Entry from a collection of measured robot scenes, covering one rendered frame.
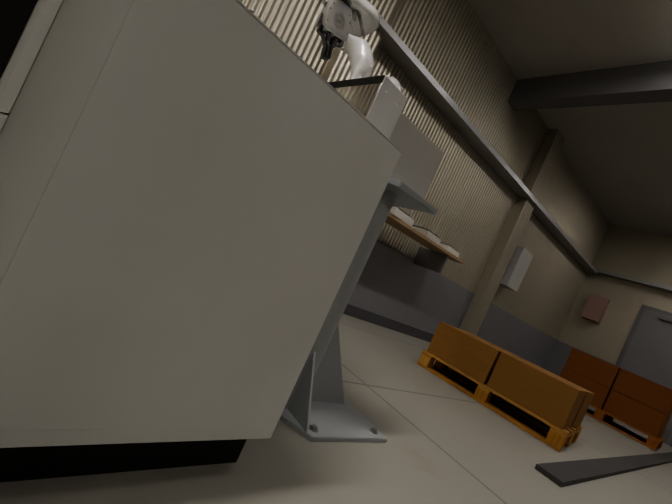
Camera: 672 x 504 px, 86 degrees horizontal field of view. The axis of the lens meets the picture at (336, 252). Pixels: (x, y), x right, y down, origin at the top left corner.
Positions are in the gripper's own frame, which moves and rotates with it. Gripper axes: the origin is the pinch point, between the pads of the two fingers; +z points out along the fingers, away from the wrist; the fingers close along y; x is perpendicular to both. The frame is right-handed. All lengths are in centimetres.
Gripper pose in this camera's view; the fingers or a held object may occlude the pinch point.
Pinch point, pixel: (326, 52)
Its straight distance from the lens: 133.1
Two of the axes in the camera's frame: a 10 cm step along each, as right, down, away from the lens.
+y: 7.4, 1.2, 6.6
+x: -6.1, -2.7, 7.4
